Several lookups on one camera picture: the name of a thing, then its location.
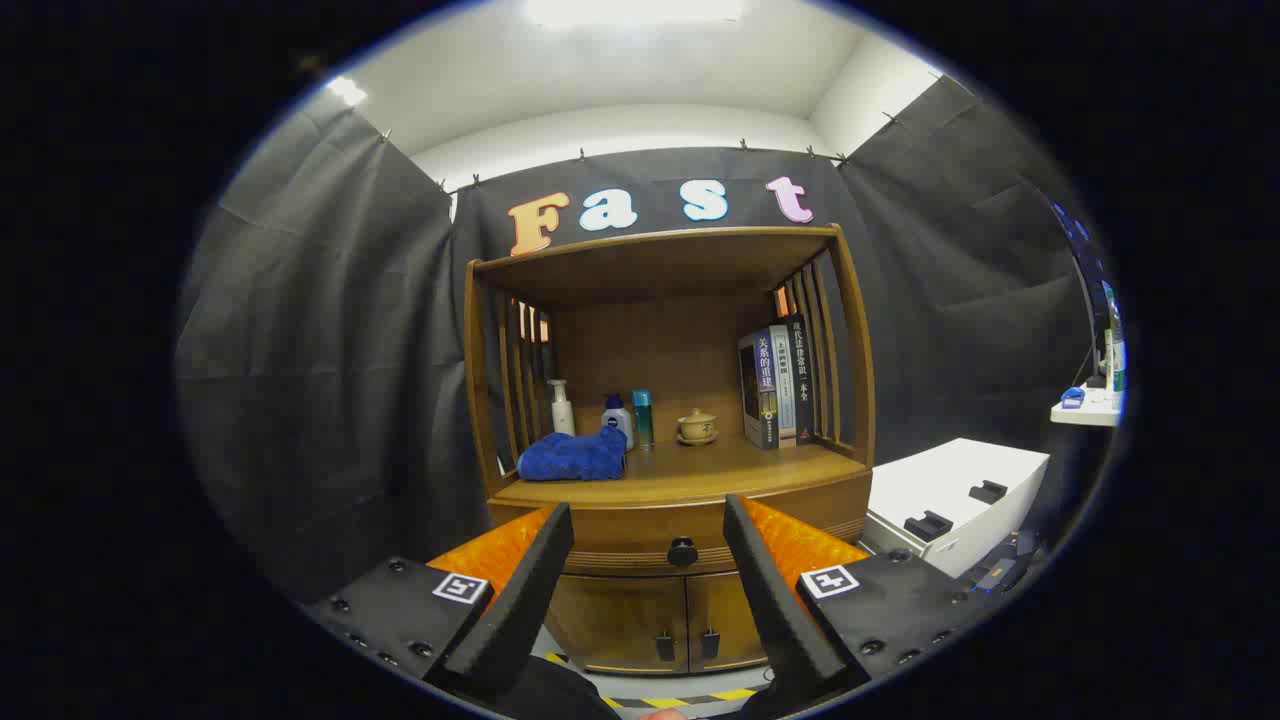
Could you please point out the teal bottle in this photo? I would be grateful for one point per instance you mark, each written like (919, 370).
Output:
(643, 420)

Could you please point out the wooden cabinet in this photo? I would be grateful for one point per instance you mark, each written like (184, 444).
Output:
(660, 340)

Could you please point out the blue towel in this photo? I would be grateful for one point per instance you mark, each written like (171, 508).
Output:
(570, 458)

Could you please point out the book with blue spine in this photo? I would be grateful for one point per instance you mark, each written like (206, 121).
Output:
(763, 385)

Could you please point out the wooden countertop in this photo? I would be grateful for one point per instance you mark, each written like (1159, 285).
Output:
(720, 470)

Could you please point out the yellow black floor tape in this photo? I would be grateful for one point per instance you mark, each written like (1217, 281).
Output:
(730, 694)

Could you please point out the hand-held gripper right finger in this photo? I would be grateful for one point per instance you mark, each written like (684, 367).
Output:
(775, 600)

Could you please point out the person's dark clothing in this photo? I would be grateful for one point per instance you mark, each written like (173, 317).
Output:
(560, 690)

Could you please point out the wooden cabinet door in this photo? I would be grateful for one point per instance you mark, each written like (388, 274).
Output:
(620, 620)
(730, 615)

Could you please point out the white bottle blue cap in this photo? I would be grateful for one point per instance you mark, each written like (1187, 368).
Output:
(620, 418)

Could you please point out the white pump bottle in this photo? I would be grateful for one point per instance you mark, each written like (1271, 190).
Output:
(562, 415)

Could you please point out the black drawer knob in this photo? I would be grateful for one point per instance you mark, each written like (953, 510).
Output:
(683, 551)

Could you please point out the wooden drawer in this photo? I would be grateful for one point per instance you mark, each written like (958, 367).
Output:
(620, 535)

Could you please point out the dark computer monitor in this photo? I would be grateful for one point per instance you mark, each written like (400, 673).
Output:
(1100, 310)

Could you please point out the black electronic device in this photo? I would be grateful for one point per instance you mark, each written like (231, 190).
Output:
(1000, 570)

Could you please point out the small blue object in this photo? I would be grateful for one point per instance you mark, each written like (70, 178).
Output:
(1073, 398)

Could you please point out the white side cabinet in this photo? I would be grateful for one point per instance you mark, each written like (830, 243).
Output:
(950, 480)

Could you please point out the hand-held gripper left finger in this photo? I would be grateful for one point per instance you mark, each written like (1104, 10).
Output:
(520, 600)

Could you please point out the beige lidded teacup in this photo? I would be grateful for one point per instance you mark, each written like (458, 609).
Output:
(697, 427)

